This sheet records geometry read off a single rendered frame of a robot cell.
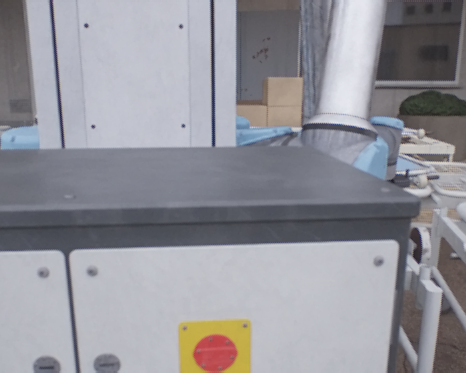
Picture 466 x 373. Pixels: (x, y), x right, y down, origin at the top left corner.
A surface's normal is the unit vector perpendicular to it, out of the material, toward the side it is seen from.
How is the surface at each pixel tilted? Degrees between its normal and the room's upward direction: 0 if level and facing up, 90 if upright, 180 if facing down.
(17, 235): 90
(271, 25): 90
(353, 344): 90
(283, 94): 90
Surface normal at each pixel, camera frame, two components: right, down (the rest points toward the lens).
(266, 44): -0.10, 0.22
